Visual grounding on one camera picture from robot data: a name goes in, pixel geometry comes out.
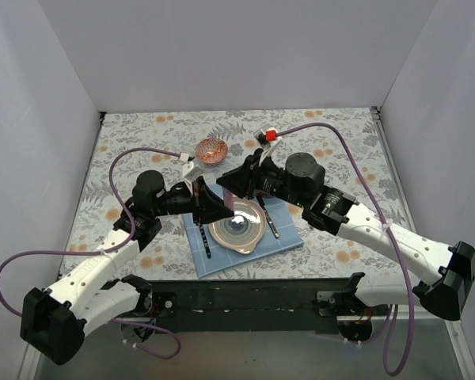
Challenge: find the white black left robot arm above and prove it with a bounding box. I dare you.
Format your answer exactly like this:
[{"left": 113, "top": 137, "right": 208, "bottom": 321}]
[{"left": 20, "top": 170, "right": 234, "bottom": 365}]

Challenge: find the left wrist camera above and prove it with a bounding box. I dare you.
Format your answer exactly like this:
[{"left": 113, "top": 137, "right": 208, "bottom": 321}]
[{"left": 181, "top": 158, "right": 203, "bottom": 192}]

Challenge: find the silver patterned knife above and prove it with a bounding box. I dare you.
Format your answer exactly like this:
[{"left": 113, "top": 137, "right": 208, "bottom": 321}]
[{"left": 256, "top": 194, "right": 279, "bottom": 239}]

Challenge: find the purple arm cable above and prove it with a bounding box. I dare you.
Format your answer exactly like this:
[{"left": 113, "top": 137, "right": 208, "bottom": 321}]
[
  {"left": 0, "top": 146, "right": 191, "bottom": 359},
  {"left": 279, "top": 122, "right": 416, "bottom": 377}
]

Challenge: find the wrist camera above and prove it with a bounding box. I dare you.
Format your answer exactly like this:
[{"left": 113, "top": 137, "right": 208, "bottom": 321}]
[
  {"left": 181, "top": 158, "right": 203, "bottom": 192},
  {"left": 253, "top": 127, "right": 282, "bottom": 165}
]

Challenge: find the floral patterned tablecloth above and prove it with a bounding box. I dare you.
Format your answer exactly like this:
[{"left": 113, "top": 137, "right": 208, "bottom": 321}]
[{"left": 59, "top": 108, "right": 410, "bottom": 279}]

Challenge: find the red patterned bowl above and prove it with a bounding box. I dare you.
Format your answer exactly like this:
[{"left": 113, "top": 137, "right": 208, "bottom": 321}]
[{"left": 196, "top": 137, "right": 229, "bottom": 165}]

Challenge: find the cream grey plate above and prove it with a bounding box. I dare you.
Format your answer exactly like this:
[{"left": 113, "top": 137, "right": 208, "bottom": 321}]
[{"left": 209, "top": 197, "right": 267, "bottom": 255}]

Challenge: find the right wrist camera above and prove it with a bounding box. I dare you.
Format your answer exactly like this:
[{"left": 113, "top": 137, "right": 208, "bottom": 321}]
[{"left": 253, "top": 127, "right": 282, "bottom": 165}]

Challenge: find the silver fork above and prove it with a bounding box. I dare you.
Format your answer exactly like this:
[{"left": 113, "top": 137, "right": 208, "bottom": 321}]
[{"left": 199, "top": 223, "right": 212, "bottom": 259}]

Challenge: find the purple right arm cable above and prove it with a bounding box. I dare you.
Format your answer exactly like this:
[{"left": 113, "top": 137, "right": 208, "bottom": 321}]
[{"left": 279, "top": 122, "right": 416, "bottom": 377}]

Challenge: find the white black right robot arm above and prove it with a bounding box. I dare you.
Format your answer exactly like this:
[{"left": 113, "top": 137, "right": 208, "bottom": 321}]
[{"left": 216, "top": 150, "right": 475, "bottom": 321}]

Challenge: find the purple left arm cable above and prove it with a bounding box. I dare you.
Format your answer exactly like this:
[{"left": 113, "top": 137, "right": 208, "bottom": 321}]
[{"left": 0, "top": 146, "right": 191, "bottom": 359}]

